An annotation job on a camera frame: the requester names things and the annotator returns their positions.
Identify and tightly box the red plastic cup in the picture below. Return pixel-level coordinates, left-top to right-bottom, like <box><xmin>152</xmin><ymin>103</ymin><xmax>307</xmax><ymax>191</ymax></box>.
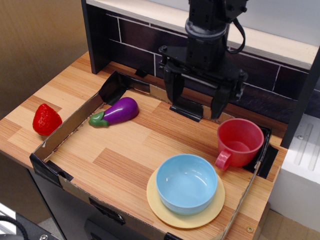
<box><xmin>215</xmin><ymin>118</ymin><xmax>265</xmax><ymax>171</ymax></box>

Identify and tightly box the light blue bowl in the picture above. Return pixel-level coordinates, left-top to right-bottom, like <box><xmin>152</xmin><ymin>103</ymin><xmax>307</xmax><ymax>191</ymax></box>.
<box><xmin>155</xmin><ymin>154</ymin><xmax>218</xmax><ymax>216</ymax></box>

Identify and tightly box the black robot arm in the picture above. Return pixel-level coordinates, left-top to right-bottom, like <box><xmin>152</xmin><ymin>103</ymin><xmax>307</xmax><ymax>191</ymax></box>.
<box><xmin>159</xmin><ymin>0</ymin><xmax>248</xmax><ymax>122</ymax></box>

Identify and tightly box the cardboard tray border with tape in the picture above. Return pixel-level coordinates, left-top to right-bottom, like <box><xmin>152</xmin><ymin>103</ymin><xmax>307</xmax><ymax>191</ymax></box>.
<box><xmin>30</xmin><ymin>72</ymin><xmax>267</xmax><ymax>240</ymax></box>

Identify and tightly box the wooden shelf with dark posts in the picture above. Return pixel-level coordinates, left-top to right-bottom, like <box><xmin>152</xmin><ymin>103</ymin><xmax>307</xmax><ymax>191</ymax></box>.
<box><xmin>81</xmin><ymin>0</ymin><xmax>320</xmax><ymax>133</ymax></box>

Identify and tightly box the yellow plate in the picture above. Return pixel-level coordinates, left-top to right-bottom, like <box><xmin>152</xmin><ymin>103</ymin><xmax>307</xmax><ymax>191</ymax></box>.
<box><xmin>146</xmin><ymin>170</ymin><xmax>225</xmax><ymax>229</ymax></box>

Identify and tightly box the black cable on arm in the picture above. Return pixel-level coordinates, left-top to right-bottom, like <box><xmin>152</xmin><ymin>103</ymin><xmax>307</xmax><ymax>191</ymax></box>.
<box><xmin>222</xmin><ymin>18</ymin><xmax>246</xmax><ymax>54</ymax></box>

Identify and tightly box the purple toy eggplant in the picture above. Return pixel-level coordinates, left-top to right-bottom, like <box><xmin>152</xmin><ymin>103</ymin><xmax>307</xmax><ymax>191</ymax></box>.
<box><xmin>88</xmin><ymin>97</ymin><xmax>140</xmax><ymax>127</ymax></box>

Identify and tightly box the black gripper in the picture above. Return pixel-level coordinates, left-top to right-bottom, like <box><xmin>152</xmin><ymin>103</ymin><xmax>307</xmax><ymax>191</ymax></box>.
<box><xmin>159</xmin><ymin>37</ymin><xmax>248</xmax><ymax>119</ymax></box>

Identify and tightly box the white side unit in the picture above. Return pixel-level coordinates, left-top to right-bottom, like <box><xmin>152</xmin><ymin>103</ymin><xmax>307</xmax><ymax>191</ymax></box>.
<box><xmin>268</xmin><ymin>114</ymin><xmax>320</xmax><ymax>231</ymax></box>

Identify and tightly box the red toy strawberry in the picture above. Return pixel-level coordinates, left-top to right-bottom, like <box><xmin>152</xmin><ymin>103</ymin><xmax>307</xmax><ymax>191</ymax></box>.
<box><xmin>32</xmin><ymin>103</ymin><xmax>63</xmax><ymax>136</ymax></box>

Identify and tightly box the black cable bottom left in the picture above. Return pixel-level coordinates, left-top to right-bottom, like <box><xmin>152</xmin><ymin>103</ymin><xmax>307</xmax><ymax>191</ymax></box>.
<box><xmin>0</xmin><ymin>214</ymin><xmax>28</xmax><ymax>240</ymax></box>

